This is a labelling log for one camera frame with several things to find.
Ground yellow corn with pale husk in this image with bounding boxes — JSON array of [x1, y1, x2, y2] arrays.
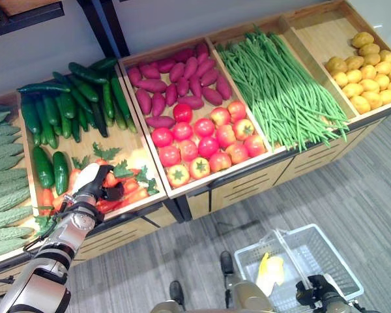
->
[[254, 251, 286, 297]]

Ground black framed wooden shelf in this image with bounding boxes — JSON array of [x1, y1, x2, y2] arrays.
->
[[0, 0, 66, 40]]

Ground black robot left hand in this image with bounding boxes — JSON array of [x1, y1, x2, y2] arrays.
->
[[72, 162, 125, 202]]

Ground wooden crate with bitter melons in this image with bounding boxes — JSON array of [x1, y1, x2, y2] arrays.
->
[[0, 91, 40, 269]]

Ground silver robot left leg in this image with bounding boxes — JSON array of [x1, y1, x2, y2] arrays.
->
[[149, 299, 184, 313]]

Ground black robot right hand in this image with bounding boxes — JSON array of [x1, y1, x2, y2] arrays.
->
[[295, 274, 338, 306]]

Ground wooden slotted base cabinet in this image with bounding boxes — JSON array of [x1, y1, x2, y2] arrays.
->
[[0, 201, 177, 300], [273, 117, 389, 188], [185, 155, 295, 220]]

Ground wooden crate with tomatoes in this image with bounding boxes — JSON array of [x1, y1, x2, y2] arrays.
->
[[118, 37, 275, 200]]

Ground red yellow tomato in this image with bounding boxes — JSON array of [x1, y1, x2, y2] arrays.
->
[[225, 142, 249, 165], [244, 134, 267, 158], [188, 156, 211, 180], [232, 118, 255, 142], [215, 124, 237, 149], [227, 100, 247, 123], [209, 151, 232, 173], [166, 164, 191, 188], [210, 107, 231, 127]]

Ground dark robot right foot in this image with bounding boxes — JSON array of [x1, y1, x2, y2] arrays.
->
[[219, 250, 235, 275]]

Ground silver robot right leg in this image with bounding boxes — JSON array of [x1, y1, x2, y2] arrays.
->
[[224, 273, 275, 313]]

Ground dark robot foot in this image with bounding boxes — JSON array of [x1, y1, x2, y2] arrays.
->
[[219, 250, 235, 275], [169, 280, 187, 307]]

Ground dark robot left foot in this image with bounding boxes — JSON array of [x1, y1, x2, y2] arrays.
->
[[169, 280, 187, 307]]

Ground wooden crate with cucumbers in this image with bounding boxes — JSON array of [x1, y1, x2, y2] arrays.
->
[[18, 63, 169, 226]]

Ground green carrot leaves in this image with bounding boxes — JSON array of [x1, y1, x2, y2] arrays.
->
[[135, 165, 150, 183], [91, 142, 122, 161], [113, 159, 135, 179], [34, 213, 59, 237], [146, 178, 160, 196], [71, 155, 91, 170]]

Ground white plastic shopping basket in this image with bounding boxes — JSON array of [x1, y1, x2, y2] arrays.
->
[[233, 223, 365, 313]]

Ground silver robot leg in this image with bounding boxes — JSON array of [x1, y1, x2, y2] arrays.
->
[[149, 299, 184, 313], [224, 273, 275, 313]]

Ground dark green cucumber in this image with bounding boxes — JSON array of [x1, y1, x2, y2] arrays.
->
[[17, 82, 72, 95], [91, 102, 109, 138], [67, 74, 100, 103], [51, 71, 73, 86], [89, 57, 119, 72], [68, 61, 109, 85]]

